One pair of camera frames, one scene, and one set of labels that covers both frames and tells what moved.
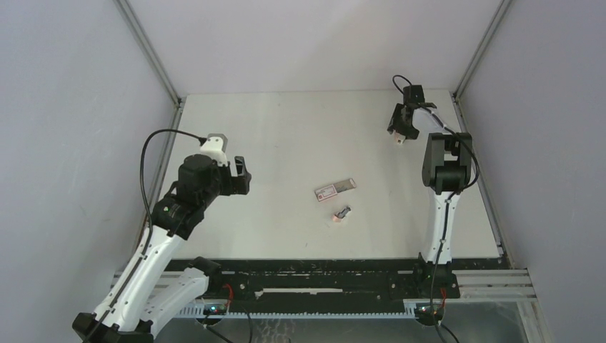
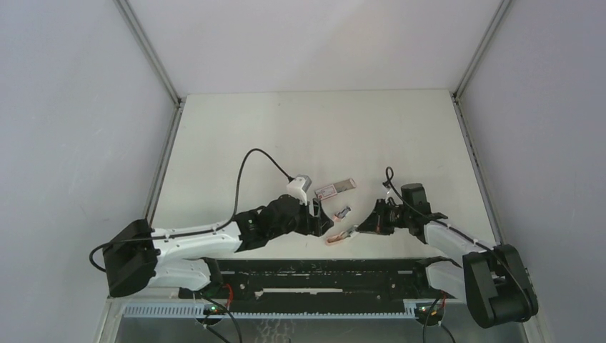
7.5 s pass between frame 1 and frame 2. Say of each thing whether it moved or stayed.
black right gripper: moved
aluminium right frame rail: stayed
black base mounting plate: stayed
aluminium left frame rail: stayed
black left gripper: moved
